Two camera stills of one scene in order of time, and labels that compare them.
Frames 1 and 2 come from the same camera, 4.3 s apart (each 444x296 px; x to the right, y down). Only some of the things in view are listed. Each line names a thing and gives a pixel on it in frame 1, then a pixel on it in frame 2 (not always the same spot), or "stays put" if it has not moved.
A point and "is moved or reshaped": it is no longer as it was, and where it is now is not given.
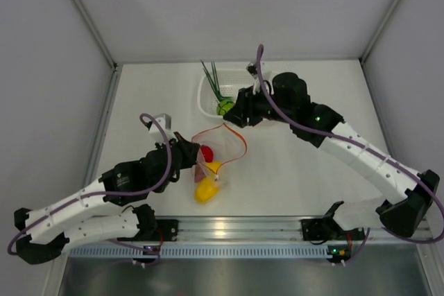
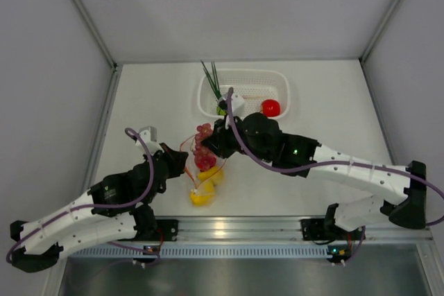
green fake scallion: [213, 81] stays put
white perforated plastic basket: [230, 82] stays put
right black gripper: [245, 109] -> [218, 141]
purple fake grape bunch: [199, 174] -> [205, 159]
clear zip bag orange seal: [218, 146] is moved or reshaped
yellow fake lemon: [214, 166] -> [214, 174]
